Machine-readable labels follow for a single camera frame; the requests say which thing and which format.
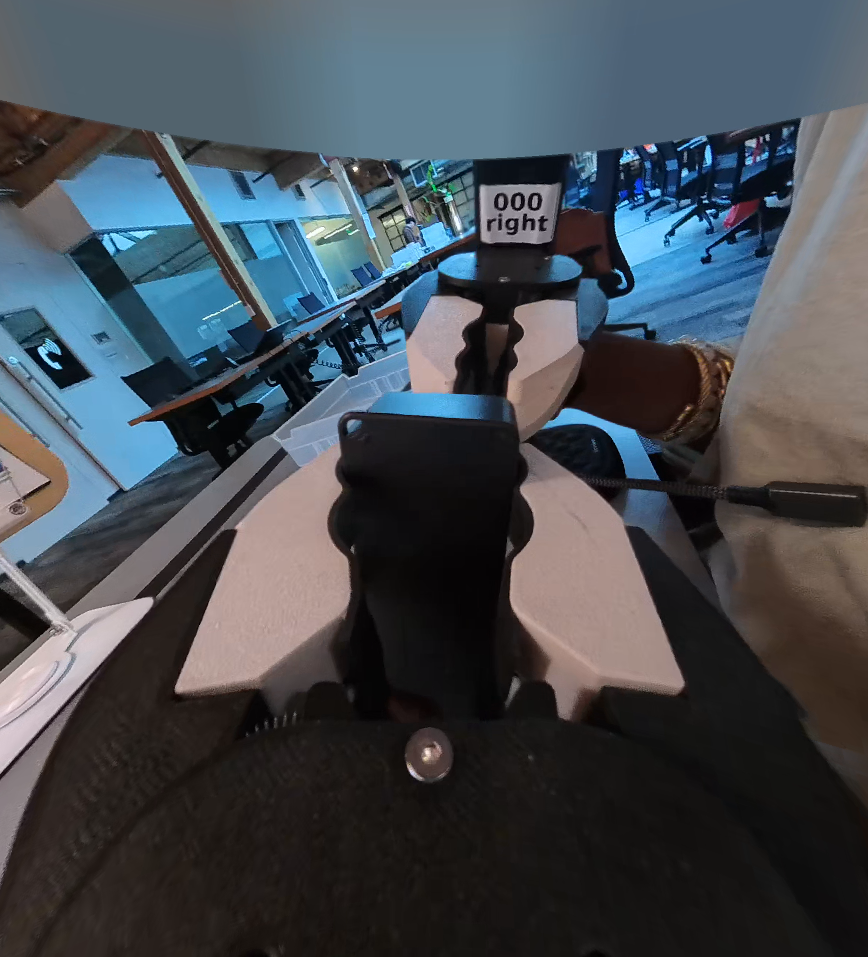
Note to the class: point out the row of black chairs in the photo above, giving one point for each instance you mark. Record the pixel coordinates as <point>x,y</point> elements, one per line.
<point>703,194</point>

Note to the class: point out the person's cream shirt torso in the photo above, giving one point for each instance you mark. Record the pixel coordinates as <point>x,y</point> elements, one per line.
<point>815,635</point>

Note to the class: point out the black phone sign window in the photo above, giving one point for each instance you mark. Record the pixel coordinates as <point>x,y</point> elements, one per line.
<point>53,359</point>

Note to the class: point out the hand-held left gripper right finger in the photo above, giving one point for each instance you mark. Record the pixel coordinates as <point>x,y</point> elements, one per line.
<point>591,598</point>

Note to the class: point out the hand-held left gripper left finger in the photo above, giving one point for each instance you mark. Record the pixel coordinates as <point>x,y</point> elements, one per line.
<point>269,598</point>

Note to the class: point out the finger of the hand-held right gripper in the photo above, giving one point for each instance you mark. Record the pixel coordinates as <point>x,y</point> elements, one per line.
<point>550,359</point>
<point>438,344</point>

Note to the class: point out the person's right forearm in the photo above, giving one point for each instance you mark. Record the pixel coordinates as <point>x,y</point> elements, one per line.
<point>815,299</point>

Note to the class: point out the black mesh wrist rest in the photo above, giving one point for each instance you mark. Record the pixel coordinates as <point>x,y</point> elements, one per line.
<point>583,448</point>

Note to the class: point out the person's right hand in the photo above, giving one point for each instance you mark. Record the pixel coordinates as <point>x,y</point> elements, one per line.
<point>643,381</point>

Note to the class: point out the wooden top office desk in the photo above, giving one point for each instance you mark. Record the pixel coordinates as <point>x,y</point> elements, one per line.
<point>202,390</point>

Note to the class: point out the white sign stand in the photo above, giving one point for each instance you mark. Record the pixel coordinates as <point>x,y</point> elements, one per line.
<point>30,673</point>

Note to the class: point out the clear plastic bin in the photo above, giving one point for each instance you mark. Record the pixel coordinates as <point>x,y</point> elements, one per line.
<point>329,430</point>

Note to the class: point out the black office chair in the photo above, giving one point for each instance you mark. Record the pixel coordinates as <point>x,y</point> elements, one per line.
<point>217,426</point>

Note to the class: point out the black USB port block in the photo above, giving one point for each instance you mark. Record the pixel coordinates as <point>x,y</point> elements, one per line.
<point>426,523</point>

